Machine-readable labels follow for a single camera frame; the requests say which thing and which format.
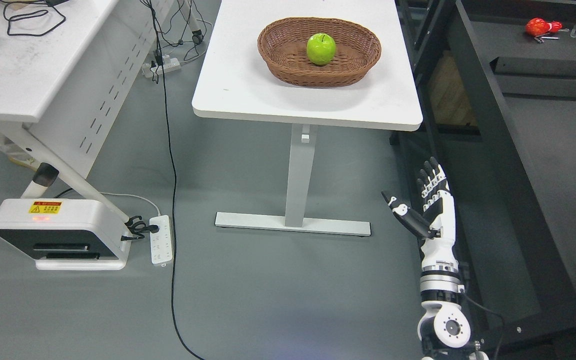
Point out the red toy on shelf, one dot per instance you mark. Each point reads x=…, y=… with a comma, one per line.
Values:
x=537, y=26

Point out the brown wicker basket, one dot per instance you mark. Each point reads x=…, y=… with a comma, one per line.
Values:
x=282, y=45

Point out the green apple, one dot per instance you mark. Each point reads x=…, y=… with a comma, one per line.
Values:
x=321, y=49

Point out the white power strip near base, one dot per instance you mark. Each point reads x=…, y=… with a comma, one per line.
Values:
x=161, y=241

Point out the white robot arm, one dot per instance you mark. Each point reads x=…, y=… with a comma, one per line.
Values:
x=444, y=330

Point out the white perforated workbench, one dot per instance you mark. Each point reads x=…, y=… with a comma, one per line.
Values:
x=61, y=93

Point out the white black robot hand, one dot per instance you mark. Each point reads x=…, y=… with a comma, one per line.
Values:
x=437, y=224

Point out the white pedestal table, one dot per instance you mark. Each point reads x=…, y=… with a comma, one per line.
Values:
x=235, y=83

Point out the white power strip far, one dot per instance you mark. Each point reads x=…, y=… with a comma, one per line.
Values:
x=153, y=69

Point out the white black robot base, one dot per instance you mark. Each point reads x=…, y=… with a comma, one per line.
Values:
x=66, y=234

